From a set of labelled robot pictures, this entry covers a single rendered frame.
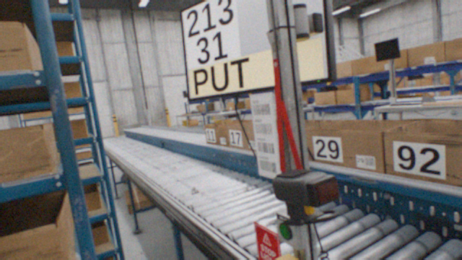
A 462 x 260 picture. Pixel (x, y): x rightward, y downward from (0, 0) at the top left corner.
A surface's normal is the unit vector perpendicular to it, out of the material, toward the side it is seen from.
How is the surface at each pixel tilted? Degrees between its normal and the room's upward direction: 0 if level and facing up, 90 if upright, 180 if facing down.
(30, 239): 90
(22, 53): 90
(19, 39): 90
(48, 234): 90
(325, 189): 82
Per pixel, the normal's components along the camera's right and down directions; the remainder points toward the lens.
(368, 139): -0.86, 0.17
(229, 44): -0.66, 0.10
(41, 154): 0.50, 0.04
